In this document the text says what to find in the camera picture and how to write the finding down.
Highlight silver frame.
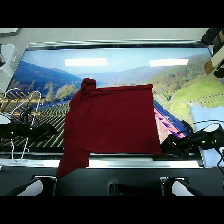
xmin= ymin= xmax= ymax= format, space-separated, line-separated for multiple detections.
xmin=0 ymin=151 xmax=206 ymax=197

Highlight black cable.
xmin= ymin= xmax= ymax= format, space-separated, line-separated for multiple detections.
xmin=215 ymin=146 xmax=224 ymax=178

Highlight black garment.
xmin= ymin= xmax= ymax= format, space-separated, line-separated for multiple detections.
xmin=200 ymin=28 xmax=224 ymax=47

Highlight light blue garment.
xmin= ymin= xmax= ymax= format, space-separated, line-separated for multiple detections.
xmin=188 ymin=102 xmax=224 ymax=168

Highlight red long-sleeved shirt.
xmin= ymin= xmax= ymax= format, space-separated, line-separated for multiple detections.
xmin=56 ymin=77 xmax=163 ymax=179

